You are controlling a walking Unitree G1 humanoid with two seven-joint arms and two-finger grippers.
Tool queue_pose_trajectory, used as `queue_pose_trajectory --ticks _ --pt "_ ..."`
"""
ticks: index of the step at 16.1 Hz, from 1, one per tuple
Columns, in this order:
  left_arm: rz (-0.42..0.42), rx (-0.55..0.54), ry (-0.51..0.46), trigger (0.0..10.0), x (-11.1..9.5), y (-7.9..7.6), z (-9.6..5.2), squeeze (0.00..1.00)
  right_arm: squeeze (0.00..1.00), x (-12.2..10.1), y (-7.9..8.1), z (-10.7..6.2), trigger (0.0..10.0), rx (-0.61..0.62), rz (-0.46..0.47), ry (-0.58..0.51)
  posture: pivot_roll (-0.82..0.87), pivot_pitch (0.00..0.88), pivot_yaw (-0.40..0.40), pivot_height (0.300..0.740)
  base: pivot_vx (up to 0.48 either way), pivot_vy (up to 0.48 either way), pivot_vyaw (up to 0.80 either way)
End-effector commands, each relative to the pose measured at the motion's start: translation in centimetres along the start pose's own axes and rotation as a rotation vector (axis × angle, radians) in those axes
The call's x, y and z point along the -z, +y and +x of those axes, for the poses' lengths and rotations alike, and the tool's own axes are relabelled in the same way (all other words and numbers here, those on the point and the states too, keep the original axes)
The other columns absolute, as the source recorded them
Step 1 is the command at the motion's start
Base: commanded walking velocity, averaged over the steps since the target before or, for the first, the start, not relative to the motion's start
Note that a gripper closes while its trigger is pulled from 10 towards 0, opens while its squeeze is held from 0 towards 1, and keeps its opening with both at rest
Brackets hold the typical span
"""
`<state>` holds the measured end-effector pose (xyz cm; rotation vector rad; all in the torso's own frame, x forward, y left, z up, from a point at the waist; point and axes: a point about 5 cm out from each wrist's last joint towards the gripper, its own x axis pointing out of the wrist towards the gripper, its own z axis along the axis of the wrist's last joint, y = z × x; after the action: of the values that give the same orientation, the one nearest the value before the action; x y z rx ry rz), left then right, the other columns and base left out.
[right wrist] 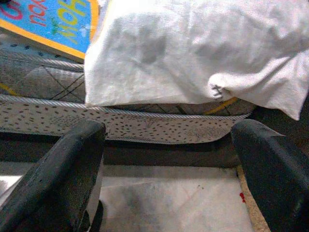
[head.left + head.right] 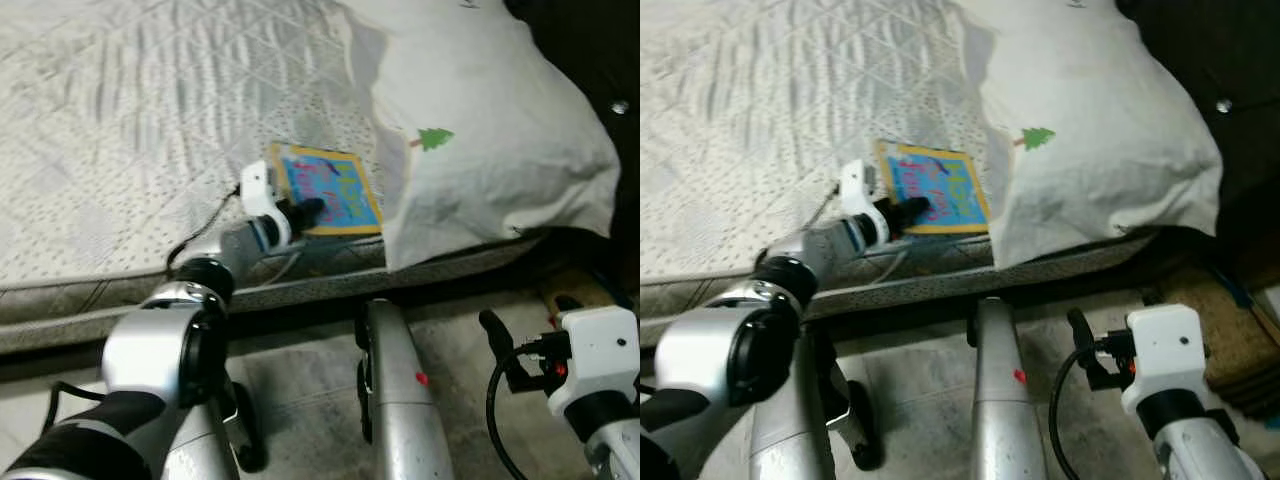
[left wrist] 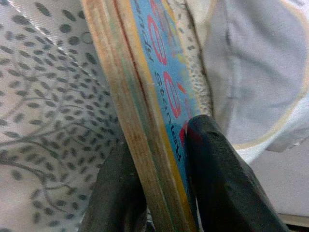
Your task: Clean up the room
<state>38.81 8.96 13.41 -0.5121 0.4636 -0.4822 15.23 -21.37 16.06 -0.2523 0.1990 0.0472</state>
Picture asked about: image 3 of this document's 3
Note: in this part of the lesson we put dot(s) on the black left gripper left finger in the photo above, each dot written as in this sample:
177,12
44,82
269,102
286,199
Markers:
116,193

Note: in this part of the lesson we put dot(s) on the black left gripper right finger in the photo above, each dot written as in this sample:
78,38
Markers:
229,183

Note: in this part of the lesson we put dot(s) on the blue yellow children's board book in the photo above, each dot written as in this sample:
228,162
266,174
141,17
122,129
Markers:
144,108

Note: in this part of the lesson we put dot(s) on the off-white pillow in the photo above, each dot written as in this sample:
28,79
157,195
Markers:
253,72

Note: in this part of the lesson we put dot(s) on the grey patterned mattress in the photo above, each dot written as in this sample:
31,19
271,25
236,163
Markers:
48,96

